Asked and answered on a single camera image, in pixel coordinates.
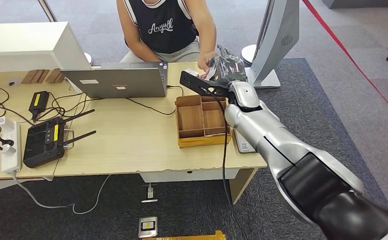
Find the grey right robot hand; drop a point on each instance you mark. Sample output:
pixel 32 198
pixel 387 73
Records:
pixel 230 71

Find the person's left hand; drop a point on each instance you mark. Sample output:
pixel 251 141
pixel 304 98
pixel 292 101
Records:
pixel 204 61

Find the white ID card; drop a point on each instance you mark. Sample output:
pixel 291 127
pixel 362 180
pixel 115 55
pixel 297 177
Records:
pixel 208 74

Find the person's right forearm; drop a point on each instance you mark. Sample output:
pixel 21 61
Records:
pixel 144 51

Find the person's left forearm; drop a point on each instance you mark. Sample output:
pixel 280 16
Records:
pixel 208 39

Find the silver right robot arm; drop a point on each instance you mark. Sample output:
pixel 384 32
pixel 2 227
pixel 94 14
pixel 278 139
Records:
pixel 263 132

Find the person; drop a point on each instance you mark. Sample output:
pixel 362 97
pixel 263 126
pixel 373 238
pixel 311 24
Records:
pixel 164 30

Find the white card reader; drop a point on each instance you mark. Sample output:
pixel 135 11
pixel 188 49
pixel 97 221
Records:
pixel 243 145

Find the clear plastic film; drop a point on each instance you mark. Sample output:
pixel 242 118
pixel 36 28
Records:
pixel 228 68

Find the wooden organizer box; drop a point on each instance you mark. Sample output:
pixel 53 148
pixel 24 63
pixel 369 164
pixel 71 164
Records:
pixel 190 119

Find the grey kiosk stand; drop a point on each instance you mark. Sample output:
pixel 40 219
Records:
pixel 276 33

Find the grey laptop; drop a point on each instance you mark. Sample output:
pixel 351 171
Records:
pixel 114 82

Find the light wood desk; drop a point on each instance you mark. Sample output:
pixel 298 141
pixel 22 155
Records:
pixel 131 139

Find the red barrier belt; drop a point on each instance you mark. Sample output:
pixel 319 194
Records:
pixel 346 51

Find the white floor plug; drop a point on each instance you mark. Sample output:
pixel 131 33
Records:
pixel 150 192

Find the grey base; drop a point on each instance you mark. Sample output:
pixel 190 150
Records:
pixel 362 3

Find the wooden slat block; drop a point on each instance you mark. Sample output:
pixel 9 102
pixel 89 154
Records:
pixel 55 76
pixel 35 76

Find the metal stanchion pole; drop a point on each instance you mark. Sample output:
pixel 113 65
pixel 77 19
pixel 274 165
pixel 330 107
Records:
pixel 48 10

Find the black power adapter yellow label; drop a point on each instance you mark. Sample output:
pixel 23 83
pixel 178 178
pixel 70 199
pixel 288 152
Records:
pixel 39 101

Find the yellow floor tape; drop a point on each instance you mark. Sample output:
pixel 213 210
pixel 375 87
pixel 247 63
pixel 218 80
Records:
pixel 187 237

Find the silver floor socket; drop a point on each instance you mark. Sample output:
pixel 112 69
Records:
pixel 148 227

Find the black remote controller with antennas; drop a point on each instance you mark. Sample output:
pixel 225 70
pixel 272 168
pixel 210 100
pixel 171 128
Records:
pixel 41 142

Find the white counter box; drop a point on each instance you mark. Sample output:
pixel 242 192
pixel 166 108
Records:
pixel 21 43

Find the small grey round device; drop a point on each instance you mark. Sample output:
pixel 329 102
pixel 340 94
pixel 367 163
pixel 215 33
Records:
pixel 15 82

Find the white power strip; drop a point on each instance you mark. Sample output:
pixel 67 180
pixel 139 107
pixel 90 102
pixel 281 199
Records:
pixel 11 159

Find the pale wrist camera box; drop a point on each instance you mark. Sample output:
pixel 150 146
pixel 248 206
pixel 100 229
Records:
pixel 191 72

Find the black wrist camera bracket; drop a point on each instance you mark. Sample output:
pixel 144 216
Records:
pixel 200 84

